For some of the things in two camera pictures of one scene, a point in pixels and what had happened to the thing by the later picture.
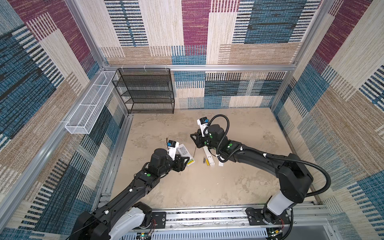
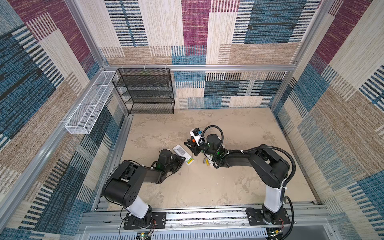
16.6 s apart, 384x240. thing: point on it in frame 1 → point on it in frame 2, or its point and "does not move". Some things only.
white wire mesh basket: (84, 119) does not move
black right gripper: (198, 137) → (194, 149)
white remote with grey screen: (184, 152) does not move
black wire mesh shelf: (145, 90) does not move
